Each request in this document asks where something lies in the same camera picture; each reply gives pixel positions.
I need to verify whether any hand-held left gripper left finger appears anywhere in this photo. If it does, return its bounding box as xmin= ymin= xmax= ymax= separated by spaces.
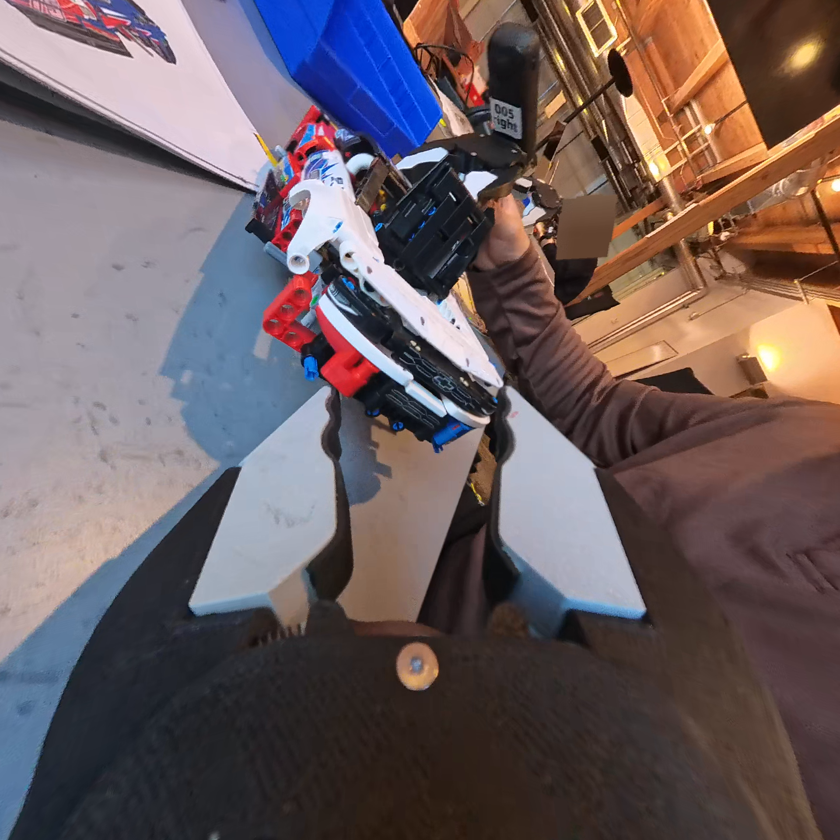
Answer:
xmin=189 ymin=387 xmax=357 ymax=614

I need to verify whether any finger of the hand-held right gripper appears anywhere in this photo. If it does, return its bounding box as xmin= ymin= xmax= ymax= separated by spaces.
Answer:
xmin=399 ymin=147 xmax=455 ymax=173
xmin=469 ymin=169 xmax=526 ymax=198

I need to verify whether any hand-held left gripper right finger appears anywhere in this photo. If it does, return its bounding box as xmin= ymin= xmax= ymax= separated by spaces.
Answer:
xmin=487 ymin=386 xmax=648 ymax=639

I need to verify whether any toy brick race car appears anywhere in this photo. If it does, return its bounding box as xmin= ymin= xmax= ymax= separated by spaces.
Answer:
xmin=246 ymin=105 xmax=506 ymax=454

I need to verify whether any person's right hand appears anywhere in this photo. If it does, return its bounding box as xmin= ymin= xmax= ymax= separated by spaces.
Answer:
xmin=472 ymin=196 xmax=534 ymax=271

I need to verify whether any blue plastic bin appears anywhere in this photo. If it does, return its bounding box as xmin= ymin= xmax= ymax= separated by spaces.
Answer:
xmin=252 ymin=0 xmax=444 ymax=158

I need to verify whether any metal pipe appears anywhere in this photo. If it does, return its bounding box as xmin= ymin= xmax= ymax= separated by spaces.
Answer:
xmin=656 ymin=164 xmax=708 ymax=312

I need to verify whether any wooden beam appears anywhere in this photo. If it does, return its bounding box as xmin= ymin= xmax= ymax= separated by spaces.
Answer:
xmin=571 ymin=115 xmax=840 ymax=306

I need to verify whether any black screen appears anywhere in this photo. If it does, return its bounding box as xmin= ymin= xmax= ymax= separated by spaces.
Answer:
xmin=709 ymin=0 xmax=840 ymax=152

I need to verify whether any open instruction booklet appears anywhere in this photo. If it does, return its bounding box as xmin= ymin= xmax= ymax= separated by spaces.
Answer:
xmin=0 ymin=0 xmax=280 ymax=193

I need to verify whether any wall lamp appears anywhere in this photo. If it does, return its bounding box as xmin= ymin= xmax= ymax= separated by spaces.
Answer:
xmin=738 ymin=338 xmax=785 ymax=391

